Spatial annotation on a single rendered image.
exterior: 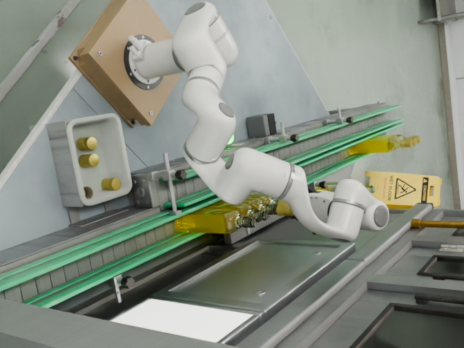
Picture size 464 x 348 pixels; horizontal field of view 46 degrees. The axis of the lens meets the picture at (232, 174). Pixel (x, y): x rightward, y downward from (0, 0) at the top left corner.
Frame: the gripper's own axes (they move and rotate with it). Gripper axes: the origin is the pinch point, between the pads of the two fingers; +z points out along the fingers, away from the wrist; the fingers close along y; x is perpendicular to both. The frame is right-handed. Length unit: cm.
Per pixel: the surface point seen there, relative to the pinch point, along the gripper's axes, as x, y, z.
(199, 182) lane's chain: 11.1, 9.9, 30.7
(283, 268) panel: 11.9, -12.5, -3.8
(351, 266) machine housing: 1.0, -13.6, -17.4
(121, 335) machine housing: 85, 22, -84
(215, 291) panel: 31.3, -11.7, -0.6
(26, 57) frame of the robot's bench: 35, 62, 92
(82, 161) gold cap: 46, 25, 29
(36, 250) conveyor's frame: 66, 9, 14
